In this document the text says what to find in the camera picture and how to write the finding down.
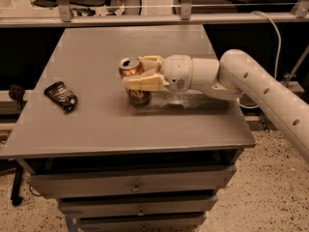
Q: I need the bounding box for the white cable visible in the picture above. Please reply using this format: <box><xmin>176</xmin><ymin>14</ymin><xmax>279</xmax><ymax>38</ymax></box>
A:
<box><xmin>239</xmin><ymin>11</ymin><xmax>283</xmax><ymax>110</ymax></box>

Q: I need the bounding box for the top grey drawer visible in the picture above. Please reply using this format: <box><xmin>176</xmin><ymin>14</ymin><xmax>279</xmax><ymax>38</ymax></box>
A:
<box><xmin>27</xmin><ymin>164</ymin><xmax>236</xmax><ymax>198</ymax></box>

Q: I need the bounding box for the grey drawer cabinet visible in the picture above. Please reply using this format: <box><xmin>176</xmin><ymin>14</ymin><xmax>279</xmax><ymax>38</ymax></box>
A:
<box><xmin>0</xmin><ymin>24</ymin><xmax>257</xmax><ymax>232</ymax></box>

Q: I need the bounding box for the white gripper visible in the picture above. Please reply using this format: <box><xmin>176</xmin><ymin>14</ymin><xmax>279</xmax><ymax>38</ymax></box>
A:
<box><xmin>123</xmin><ymin>55</ymin><xmax>192</xmax><ymax>92</ymax></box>

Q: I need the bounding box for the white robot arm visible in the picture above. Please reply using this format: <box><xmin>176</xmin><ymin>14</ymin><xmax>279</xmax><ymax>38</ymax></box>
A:
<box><xmin>119</xmin><ymin>49</ymin><xmax>309</xmax><ymax>162</ymax></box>

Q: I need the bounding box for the metal railing frame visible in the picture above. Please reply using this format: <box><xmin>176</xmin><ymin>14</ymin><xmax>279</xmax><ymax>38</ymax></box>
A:
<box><xmin>0</xmin><ymin>0</ymin><xmax>309</xmax><ymax>28</ymax></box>

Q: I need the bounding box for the black stand leg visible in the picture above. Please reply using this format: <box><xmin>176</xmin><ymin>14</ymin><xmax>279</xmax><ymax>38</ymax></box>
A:
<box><xmin>11</xmin><ymin>163</ymin><xmax>23</xmax><ymax>207</ymax></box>

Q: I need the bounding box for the black object on ledge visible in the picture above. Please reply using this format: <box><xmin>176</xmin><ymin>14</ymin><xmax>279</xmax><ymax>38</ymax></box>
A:
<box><xmin>9</xmin><ymin>84</ymin><xmax>25</xmax><ymax>110</ymax></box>

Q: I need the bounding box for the middle grey drawer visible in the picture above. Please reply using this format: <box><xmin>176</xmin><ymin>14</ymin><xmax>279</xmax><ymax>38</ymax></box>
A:
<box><xmin>59</xmin><ymin>195</ymin><xmax>217</xmax><ymax>218</ymax></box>

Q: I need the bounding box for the bottom grey drawer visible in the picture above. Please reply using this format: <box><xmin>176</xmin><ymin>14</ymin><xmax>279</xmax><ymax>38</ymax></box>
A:
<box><xmin>77</xmin><ymin>213</ymin><xmax>206</xmax><ymax>232</ymax></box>

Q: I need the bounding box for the grey drawer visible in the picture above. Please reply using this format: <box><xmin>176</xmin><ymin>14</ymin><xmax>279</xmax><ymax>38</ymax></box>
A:
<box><xmin>27</xmin><ymin>164</ymin><xmax>236</xmax><ymax>198</ymax></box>
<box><xmin>59</xmin><ymin>195</ymin><xmax>217</xmax><ymax>218</ymax></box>
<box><xmin>77</xmin><ymin>213</ymin><xmax>206</xmax><ymax>232</ymax></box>

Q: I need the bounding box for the orange soda can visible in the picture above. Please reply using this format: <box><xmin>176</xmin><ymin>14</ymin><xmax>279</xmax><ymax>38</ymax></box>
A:
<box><xmin>119</xmin><ymin>57</ymin><xmax>152</xmax><ymax>106</ymax></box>

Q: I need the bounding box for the black zebra-striped chip bag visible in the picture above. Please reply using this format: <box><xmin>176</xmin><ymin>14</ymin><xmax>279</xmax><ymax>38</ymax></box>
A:
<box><xmin>43</xmin><ymin>81</ymin><xmax>78</xmax><ymax>112</ymax></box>

